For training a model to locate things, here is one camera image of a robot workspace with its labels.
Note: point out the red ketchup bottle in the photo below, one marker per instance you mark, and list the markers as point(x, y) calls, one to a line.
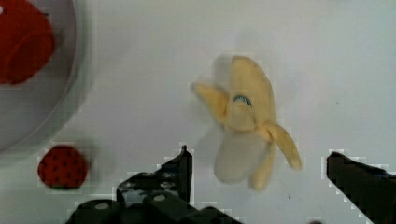
point(27, 41)

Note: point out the yellow plush banana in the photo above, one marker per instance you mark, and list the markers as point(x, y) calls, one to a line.
point(247, 112)

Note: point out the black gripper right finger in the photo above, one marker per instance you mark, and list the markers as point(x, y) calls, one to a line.
point(372, 190)

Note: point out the grey round plate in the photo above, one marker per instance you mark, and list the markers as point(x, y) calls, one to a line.
point(28, 107)

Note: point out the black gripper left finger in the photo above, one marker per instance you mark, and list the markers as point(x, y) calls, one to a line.
point(172, 180)

